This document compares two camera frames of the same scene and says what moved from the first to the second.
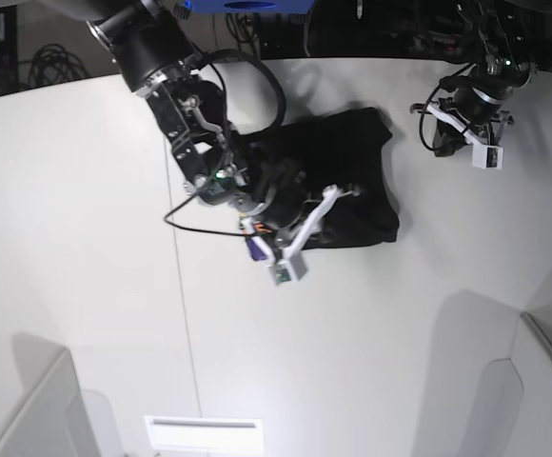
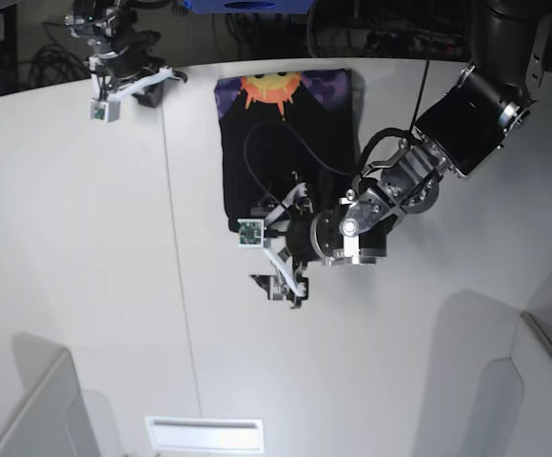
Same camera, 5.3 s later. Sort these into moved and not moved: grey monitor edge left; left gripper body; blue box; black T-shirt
Moved: black T-shirt; left gripper body
Not moved: blue box; grey monitor edge left
